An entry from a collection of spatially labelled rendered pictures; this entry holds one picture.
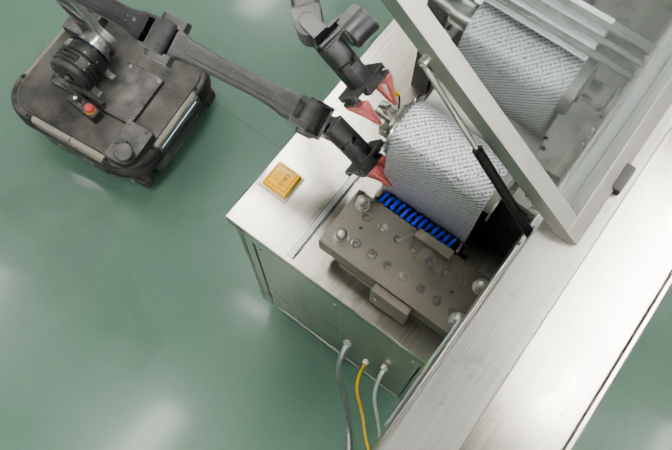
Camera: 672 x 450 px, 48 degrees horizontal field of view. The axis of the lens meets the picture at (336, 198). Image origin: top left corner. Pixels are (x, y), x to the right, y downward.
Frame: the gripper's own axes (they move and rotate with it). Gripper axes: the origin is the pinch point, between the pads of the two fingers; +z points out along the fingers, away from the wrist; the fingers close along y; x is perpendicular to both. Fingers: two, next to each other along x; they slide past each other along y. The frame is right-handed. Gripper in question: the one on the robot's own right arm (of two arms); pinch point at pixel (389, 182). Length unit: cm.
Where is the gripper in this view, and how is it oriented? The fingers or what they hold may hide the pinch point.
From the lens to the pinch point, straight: 173.8
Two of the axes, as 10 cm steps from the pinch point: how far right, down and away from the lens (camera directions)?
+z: 6.8, 6.7, 3.0
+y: -6.0, 7.4, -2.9
